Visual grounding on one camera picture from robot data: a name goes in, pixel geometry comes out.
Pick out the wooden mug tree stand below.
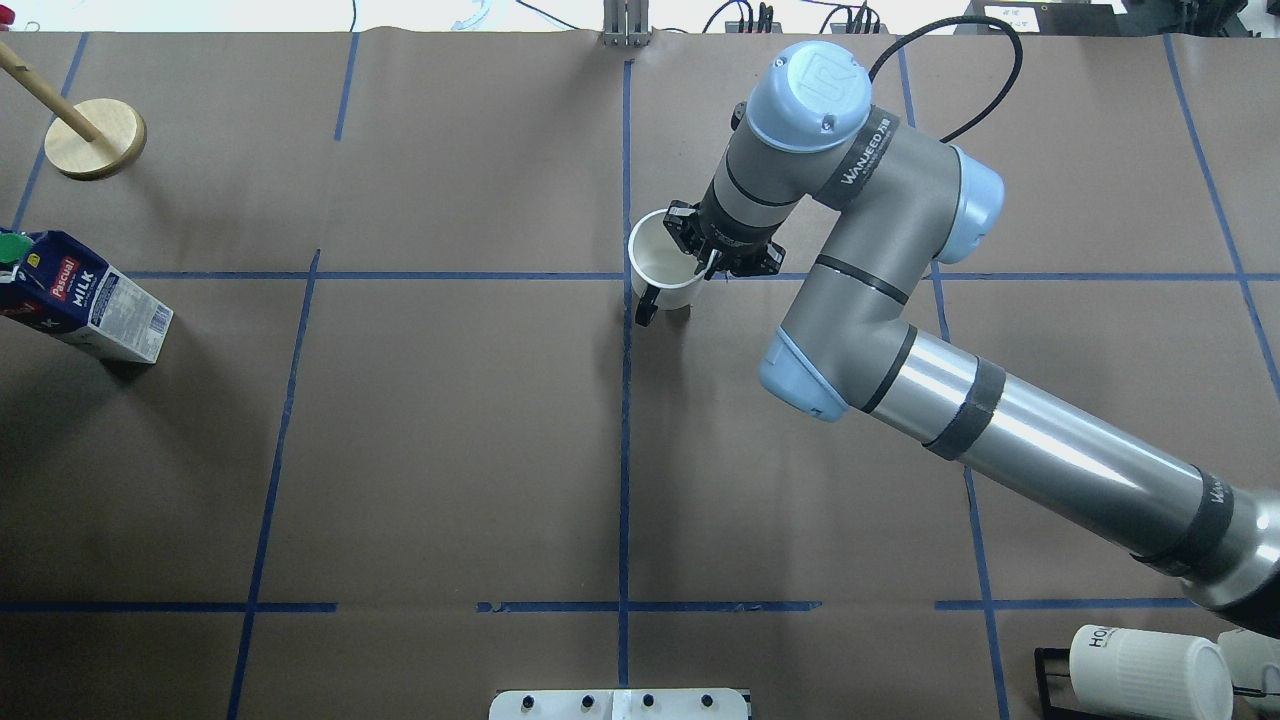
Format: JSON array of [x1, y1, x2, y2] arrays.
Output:
[[1, 44, 147, 181]]

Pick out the white ribbed HOME cup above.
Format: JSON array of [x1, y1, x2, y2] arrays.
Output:
[[1068, 624, 1234, 719]]

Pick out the black wire cup rack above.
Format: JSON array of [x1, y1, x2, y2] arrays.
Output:
[[1033, 647, 1093, 719]]

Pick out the aluminium frame post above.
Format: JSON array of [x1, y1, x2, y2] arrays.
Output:
[[600, 0, 653, 47]]

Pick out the white smiley face mug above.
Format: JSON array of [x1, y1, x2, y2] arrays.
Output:
[[626, 210, 705, 327]]

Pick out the blue Pascual milk carton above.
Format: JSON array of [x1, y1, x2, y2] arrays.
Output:
[[1, 228, 173, 365]]

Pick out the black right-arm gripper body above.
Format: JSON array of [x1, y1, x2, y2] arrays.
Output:
[[664, 200, 786, 278]]

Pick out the white camera pole base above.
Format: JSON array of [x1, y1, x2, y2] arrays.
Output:
[[488, 687, 755, 719]]

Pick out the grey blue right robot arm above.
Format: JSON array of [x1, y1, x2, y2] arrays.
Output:
[[666, 40, 1277, 638]]

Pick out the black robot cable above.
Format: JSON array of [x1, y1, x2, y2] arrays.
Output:
[[867, 14, 1025, 145]]

